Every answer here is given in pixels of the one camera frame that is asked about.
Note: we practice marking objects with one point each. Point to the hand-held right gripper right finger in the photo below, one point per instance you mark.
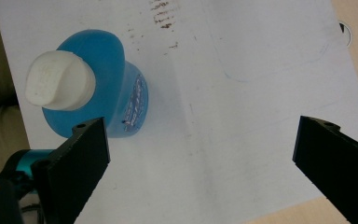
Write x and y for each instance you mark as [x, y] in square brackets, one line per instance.
[338, 165]

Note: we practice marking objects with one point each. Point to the white paper sheet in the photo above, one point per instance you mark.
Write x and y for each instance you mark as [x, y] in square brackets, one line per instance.
[230, 124]

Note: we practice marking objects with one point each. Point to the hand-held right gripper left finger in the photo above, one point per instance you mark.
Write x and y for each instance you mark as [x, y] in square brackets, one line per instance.
[71, 174]

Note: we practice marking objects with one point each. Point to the blue bottle with white cap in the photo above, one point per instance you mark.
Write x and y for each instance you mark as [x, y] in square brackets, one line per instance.
[105, 62]

